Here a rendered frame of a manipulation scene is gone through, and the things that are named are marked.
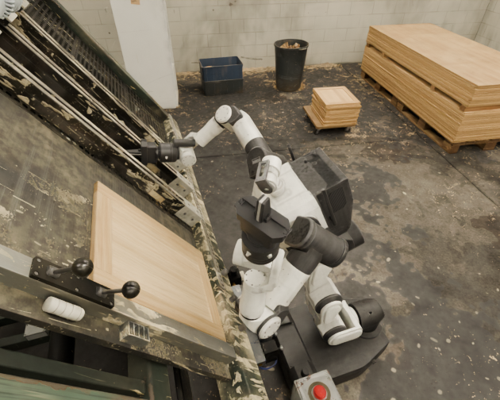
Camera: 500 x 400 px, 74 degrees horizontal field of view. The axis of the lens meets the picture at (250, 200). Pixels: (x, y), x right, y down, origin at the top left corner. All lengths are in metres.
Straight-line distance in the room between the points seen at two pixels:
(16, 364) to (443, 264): 2.74
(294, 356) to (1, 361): 1.53
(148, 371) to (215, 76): 4.58
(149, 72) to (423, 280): 3.90
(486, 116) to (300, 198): 3.50
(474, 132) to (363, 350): 2.97
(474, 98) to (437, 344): 2.54
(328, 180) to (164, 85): 3.96
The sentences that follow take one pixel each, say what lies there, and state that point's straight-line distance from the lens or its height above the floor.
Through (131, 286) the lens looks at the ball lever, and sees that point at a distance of 0.76.
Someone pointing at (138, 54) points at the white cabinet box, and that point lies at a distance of 4.76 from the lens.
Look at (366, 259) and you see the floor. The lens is 2.80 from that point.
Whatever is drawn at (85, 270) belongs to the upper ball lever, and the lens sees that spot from 0.70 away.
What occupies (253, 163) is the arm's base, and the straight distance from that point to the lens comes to 1.27.
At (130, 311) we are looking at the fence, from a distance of 0.92.
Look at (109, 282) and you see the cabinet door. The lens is 0.95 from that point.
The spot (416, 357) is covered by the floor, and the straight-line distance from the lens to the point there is 2.46.
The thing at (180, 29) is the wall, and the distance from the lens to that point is 6.08.
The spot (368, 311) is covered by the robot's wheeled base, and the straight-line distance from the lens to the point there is 2.08.
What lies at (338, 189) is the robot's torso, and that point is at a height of 1.38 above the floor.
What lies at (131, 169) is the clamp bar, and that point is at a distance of 1.42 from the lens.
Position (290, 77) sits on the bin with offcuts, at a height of 0.23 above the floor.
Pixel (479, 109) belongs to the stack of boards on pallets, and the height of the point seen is 0.51.
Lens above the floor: 2.04
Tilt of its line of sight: 40 degrees down
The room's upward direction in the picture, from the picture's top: straight up
